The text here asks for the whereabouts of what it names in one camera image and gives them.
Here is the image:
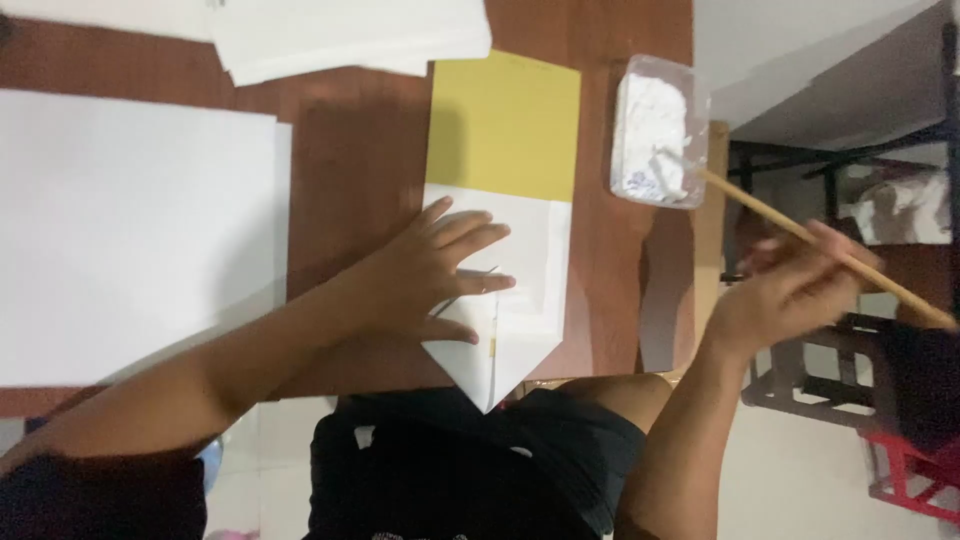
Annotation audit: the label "large white paper sheets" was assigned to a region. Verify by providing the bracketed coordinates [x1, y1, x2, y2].
[0, 87, 294, 389]

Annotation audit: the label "person's right hand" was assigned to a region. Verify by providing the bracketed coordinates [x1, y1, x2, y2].
[707, 219, 888, 363]

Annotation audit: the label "black cloth bundle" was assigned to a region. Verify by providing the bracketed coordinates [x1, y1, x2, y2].
[873, 318, 960, 453]

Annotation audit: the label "grey plastic stool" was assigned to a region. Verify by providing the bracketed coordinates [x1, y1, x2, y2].
[741, 313, 895, 432]

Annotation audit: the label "black metal table frame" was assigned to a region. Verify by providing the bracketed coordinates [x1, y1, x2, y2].
[726, 21, 960, 316]

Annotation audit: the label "person's left hand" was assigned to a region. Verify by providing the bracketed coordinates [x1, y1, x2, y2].
[341, 196, 517, 350]

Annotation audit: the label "clear plastic tub of glue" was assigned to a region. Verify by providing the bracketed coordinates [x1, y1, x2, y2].
[608, 53, 713, 210]

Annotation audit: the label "thin white paper sheet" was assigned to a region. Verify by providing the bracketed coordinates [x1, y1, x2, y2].
[0, 0, 220, 43]

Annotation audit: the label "stack of folded white paper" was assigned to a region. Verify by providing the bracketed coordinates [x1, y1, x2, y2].
[208, 0, 495, 88]

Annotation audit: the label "wooden glue stick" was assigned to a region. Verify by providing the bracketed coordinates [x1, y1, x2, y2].
[658, 147, 960, 333]

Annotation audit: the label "white plastic bag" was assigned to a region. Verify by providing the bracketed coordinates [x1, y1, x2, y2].
[846, 168, 954, 246]

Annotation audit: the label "yellow and white paper envelope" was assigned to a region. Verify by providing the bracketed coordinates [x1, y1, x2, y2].
[418, 48, 583, 416]

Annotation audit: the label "person's bare thigh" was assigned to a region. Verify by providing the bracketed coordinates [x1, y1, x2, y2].
[553, 373, 674, 436]

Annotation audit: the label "blue plastic object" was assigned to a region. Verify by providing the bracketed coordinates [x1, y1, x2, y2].
[199, 438, 225, 494]

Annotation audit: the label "person's black shorts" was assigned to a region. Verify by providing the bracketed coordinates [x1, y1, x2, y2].
[303, 384, 648, 540]

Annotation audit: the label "red plastic stool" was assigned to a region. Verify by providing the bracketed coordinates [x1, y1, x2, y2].
[861, 427, 960, 526]

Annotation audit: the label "person's black sleeve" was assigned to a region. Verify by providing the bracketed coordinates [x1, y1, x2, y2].
[0, 448, 209, 540]

